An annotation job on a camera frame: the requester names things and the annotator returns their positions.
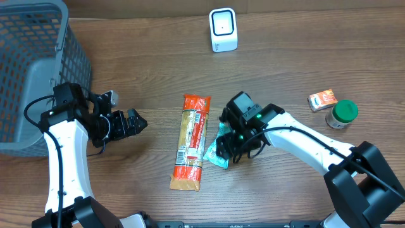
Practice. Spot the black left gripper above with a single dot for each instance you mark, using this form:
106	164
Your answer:
127	123

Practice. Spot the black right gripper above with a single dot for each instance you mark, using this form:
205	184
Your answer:
225	149

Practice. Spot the teal orange snack packet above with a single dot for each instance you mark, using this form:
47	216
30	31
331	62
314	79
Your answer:
211	155

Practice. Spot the long red orange spaghetti pack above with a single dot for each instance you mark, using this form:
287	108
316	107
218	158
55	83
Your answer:
188	167

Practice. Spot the small orange snack box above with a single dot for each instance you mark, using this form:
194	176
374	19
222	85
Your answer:
322	100

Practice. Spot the green lid white jar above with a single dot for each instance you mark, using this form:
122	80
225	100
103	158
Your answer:
342	114

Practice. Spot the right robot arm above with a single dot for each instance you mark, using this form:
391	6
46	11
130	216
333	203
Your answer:
362	186

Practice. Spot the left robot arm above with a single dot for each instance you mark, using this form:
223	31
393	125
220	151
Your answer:
75	120

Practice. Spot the white barcode scanner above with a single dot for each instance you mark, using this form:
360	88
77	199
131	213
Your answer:
223	30

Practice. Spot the grey plastic mesh basket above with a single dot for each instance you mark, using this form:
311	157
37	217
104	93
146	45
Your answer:
38	51

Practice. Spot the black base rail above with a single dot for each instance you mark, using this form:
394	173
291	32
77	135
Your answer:
291	224

